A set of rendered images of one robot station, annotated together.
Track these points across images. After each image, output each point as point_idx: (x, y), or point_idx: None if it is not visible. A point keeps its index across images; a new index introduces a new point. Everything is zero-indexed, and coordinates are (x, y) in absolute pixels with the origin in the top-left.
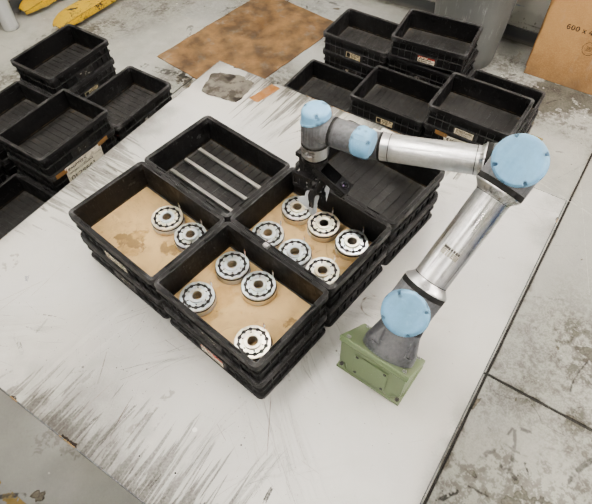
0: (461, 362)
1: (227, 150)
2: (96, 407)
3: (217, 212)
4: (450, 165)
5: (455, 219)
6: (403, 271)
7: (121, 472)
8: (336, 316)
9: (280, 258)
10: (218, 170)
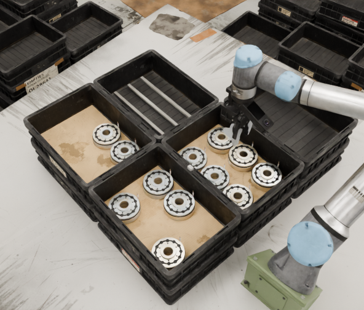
0: (355, 296)
1: (165, 81)
2: (24, 292)
3: (150, 133)
4: None
5: None
6: (310, 206)
7: None
8: (245, 238)
9: (201, 181)
10: (155, 97)
